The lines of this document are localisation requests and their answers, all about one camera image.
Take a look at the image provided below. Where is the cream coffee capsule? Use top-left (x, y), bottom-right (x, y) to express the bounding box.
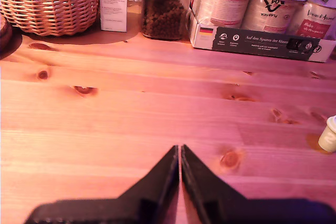
top-left (318, 115), bottom-right (336, 153)

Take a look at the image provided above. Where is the printed cardboard can tray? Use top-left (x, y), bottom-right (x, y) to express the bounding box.
top-left (188, 11), bottom-right (333, 63)

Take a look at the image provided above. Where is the glass jar with brown pellets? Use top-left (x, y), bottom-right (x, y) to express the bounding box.
top-left (141, 0), bottom-right (188, 40)

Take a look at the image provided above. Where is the tin can with recycling logo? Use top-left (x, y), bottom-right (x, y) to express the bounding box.
top-left (248, 0), bottom-right (298, 35)

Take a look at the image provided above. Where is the white printed carton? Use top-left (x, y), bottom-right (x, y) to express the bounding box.
top-left (99, 0), bottom-right (129, 33)

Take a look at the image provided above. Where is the tin can with red label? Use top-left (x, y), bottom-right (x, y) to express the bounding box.
top-left (287, 0), bottom-right (336, 40)

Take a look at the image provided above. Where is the woven wicker basket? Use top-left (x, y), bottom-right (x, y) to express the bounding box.
top-left (0, 0), bottom-right (100, 37)

